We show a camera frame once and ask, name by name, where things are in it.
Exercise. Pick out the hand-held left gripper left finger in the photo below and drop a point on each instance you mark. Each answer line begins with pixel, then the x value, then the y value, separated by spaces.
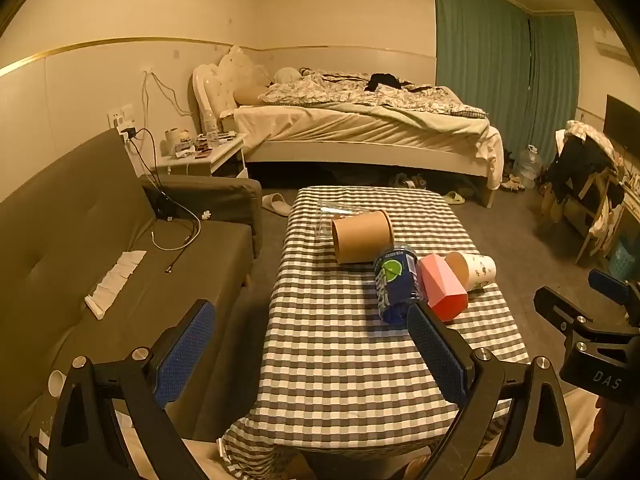
pixel 184 355

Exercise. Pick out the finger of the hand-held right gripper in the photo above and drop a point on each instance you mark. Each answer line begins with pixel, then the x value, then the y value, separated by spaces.
pixel 555 305
pixel 611 285

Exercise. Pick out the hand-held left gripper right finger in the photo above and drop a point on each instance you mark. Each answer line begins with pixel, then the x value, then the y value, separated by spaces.
pixel 440 357

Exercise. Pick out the pink faceted cup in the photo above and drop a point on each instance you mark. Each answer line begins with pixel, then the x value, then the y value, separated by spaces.
pixel 442 285

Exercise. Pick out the white patterned paper cup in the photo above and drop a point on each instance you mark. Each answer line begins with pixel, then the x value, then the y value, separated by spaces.
pixel 480 267

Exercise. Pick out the small white cup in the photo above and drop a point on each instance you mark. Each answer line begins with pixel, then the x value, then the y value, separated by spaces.
pixel 57 382

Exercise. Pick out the brown paper cup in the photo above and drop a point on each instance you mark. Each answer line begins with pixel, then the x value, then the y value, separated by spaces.
pixel 361 237

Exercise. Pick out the clear plastic cup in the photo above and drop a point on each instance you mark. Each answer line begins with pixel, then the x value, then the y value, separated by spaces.
pixel 325 217

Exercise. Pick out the blue plastic basket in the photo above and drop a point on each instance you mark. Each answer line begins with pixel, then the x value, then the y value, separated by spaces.
pixel 621 260

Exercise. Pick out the wooden chair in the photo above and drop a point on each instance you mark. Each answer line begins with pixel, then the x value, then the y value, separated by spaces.
pixel 595 210

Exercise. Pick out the blue soda can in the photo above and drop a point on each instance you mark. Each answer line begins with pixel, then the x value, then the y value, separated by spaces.
pixel 395 285

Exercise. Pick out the white folded cloth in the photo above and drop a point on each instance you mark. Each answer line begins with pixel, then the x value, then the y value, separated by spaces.
pixel 115 280

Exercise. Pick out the table with checkered cloth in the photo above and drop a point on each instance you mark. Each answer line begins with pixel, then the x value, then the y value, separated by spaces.
pixel 325 340

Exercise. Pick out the dark jacket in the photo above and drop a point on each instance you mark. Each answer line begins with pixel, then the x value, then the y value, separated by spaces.
pixel 580 165

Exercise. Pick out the clear water jug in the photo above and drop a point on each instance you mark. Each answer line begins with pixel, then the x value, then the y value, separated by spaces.
pixel 530 165

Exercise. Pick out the green slipper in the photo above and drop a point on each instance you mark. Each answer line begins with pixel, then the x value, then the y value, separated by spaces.
pixel 454 197

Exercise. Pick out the grey sofa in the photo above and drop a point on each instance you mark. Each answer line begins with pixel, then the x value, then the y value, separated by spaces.
pixel 75 240

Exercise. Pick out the black television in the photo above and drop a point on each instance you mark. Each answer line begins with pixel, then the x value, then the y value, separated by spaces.
pixel 622 122

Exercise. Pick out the beige slipper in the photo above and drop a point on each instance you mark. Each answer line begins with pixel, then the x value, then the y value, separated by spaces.
pixel 276 204

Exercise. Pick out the white nightstand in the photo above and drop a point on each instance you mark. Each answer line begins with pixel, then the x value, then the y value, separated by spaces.
pixel 220 152

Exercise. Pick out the tissue roll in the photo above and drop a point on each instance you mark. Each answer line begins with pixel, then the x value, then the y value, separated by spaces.
pixel 173 140

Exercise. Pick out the black plug adapter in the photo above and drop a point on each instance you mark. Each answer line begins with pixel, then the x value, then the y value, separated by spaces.
pixel 128 133

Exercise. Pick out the white air conditioner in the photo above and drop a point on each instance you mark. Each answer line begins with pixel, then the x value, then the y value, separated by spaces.
pixel 612 42

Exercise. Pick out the white bed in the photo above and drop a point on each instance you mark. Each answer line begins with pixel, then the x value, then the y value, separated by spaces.
pixel 350 130

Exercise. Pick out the green curtain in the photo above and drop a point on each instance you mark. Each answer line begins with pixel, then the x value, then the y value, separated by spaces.
pixel 480 60

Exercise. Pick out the black garment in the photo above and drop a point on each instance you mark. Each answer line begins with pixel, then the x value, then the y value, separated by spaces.
pixel 382 82

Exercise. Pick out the floral blanket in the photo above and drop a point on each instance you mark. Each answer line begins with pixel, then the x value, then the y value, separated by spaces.
pixel 350 90

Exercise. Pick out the cream pillow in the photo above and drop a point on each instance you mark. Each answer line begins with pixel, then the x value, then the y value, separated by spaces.
pixel 240 75

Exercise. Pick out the white wall socket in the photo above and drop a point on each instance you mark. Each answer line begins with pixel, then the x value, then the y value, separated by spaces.
pixel 120 115

